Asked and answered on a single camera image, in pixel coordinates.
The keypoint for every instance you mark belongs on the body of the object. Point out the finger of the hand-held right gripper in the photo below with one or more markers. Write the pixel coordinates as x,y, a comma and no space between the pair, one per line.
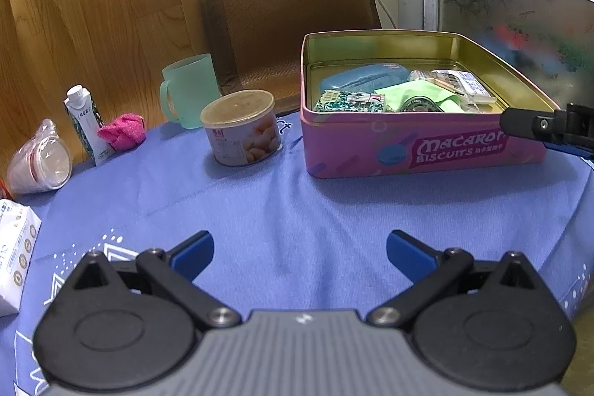
524,122
580,151

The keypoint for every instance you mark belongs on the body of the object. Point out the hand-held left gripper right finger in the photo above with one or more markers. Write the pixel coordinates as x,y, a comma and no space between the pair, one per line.
408,252

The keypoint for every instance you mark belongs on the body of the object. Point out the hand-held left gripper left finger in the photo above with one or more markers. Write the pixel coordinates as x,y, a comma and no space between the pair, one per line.
195,252

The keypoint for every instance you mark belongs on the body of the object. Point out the white wet wipes pack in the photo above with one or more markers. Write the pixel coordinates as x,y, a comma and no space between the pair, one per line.
468,85

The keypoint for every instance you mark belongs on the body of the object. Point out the black tape roll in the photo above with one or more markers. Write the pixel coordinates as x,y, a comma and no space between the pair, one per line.
420,104

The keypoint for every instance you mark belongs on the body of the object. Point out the cotton swabs bag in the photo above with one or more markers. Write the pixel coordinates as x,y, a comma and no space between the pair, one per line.
417,76

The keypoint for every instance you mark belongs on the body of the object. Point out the pink biscuit tin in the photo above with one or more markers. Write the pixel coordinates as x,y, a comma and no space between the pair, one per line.
352,145

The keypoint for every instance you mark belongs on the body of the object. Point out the green cloth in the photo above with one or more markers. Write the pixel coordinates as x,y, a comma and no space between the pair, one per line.
403,90

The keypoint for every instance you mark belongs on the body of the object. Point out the green patterned tissue packet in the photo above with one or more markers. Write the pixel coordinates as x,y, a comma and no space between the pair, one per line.
348,101

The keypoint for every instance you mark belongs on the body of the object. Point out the blue plastic case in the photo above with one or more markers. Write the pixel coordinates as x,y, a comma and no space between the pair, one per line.
357,77

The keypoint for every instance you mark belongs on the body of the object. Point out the blue printed tablecloth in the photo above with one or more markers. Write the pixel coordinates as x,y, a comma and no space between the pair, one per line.
301,210

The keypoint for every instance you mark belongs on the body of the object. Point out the frosted glass sliding door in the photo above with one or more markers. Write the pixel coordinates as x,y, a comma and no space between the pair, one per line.
510,6

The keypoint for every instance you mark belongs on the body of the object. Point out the round snack can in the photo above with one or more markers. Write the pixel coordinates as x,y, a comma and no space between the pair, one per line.
241,136

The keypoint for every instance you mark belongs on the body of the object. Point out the pink cloth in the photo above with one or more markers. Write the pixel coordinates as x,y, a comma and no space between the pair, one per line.
123,134

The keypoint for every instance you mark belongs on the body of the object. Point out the green plastic mug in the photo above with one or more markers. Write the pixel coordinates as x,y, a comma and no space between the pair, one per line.
190,90

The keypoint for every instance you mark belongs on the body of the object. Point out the green white milk carton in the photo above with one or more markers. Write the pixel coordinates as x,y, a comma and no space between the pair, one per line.
88,127

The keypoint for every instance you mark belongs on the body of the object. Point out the clear plastic jar, red lid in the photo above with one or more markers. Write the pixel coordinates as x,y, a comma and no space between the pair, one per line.
41,166

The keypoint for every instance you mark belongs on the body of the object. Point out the large white tissue pack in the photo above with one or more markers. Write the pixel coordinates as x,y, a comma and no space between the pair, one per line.
16,257

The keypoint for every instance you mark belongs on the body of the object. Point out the brown chair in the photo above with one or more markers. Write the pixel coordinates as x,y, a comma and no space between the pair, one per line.
278,20

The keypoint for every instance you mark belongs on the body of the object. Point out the wooden board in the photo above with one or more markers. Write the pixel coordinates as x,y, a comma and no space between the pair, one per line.
93,6

